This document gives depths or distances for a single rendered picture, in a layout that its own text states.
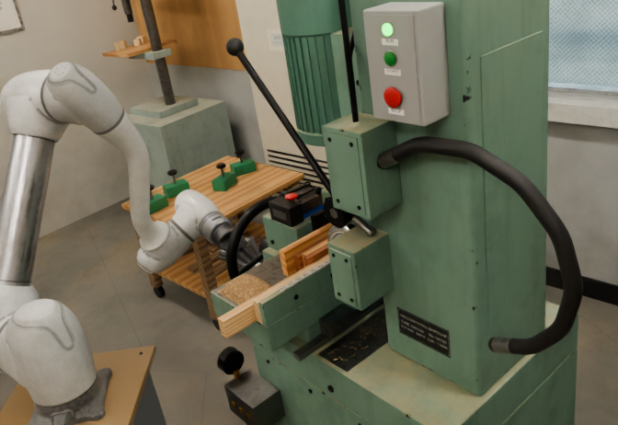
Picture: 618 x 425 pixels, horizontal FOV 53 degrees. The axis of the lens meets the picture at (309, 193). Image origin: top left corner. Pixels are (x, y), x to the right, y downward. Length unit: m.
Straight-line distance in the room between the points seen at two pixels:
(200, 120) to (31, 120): 2.00
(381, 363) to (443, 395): 0.14
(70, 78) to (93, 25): 2.74
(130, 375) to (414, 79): 1.13
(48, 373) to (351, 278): 0.77
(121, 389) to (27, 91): 0.78
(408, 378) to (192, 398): 1.44
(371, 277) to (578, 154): 1.61
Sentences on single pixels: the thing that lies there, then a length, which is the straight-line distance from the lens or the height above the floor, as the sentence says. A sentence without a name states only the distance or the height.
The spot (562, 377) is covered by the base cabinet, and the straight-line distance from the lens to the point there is 1.43.
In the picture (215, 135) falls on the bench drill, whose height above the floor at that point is 0.53.
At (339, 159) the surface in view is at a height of 1.25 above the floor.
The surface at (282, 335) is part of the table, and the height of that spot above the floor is 0.86.
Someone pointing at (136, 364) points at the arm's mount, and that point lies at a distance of 1.73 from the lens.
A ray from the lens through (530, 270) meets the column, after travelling 1.17.
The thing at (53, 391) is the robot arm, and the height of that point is 0.72.
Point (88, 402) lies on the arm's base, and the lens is 1.62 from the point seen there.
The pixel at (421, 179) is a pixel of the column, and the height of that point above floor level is 1.20.
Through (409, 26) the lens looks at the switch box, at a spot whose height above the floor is 1.46.
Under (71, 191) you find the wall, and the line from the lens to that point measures 4.34.
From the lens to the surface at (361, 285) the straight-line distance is 1.10.
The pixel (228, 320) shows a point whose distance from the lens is 1.21.
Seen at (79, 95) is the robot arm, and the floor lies 1.30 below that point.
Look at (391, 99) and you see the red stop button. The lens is 0.89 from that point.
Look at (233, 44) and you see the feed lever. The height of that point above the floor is 1.41.
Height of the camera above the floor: 1.61
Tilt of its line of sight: 24 degrees down
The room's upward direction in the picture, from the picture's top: 9 degrees counter-clockwise
